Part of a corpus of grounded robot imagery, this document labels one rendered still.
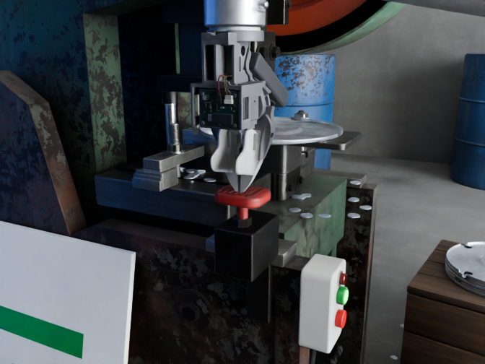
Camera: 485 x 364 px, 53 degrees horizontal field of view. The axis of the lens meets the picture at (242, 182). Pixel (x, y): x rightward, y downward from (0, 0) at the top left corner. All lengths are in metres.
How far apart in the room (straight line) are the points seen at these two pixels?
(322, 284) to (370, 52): 3.67
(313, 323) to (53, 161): 0.58
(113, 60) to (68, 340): 0.56
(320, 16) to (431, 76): 2.99
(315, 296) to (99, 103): 0.56
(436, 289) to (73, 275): 0.88
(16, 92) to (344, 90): 3.59
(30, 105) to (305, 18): 0.70
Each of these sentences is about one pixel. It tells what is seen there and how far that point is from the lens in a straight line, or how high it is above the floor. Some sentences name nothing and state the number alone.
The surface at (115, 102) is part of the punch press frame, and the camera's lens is 1.06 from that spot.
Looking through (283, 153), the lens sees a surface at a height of 0.75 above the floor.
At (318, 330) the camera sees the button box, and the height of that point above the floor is 0.53.
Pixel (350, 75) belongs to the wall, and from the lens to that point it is 4.37.
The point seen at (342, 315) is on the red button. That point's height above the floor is 0.55.
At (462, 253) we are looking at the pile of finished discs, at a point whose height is 0.39.
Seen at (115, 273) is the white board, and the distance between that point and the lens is 0.95.
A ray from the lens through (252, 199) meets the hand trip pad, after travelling 0.65.
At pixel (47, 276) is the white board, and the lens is 1.07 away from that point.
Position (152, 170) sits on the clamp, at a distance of 0.88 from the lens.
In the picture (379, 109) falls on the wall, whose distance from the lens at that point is 4.33.
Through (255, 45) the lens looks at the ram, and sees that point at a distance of 0.96.
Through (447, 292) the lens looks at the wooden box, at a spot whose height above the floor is 0.35.
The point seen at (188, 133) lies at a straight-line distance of 1.02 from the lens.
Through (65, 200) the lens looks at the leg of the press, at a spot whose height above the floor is 0.65.
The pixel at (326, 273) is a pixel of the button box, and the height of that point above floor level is 0.63.
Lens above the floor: 0.95
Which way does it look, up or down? 16 degrees down
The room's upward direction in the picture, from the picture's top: straight up
